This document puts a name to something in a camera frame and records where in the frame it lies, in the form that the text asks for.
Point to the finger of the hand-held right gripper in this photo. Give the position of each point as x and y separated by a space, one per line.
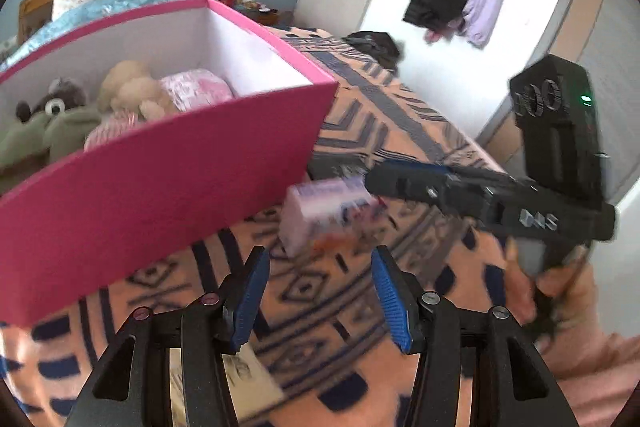
415 187
425 165

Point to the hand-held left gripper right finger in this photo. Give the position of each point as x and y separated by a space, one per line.
395 302

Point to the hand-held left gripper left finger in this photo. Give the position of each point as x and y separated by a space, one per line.
250 302

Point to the beige packet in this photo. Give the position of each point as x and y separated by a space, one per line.
250 382

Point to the pink cardboard box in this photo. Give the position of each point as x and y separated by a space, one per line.
175 187

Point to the pink knit teddy bear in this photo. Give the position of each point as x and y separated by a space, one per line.
110 129

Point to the cream fluffy plush bear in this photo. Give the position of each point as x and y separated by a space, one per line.
130 82

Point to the green frog plush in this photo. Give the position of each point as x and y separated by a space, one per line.
65 127

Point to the brown bear plush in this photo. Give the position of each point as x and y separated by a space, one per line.
60 92

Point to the person's right forearm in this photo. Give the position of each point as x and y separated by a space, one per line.
600 372

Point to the person's right hand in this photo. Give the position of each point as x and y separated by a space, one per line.
575 297

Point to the orange patterned blanket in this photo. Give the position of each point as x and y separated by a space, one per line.
400 107

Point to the black bag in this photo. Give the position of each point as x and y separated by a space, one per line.
375 44

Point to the sliding wardrobe door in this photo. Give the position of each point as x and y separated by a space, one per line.
600 7

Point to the wooden nightstand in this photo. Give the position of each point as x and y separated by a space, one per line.
280 18

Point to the wooden bed with blue duvet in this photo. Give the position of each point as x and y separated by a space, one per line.
100 7

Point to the white patterned pillow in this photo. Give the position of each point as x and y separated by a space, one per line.
77 2

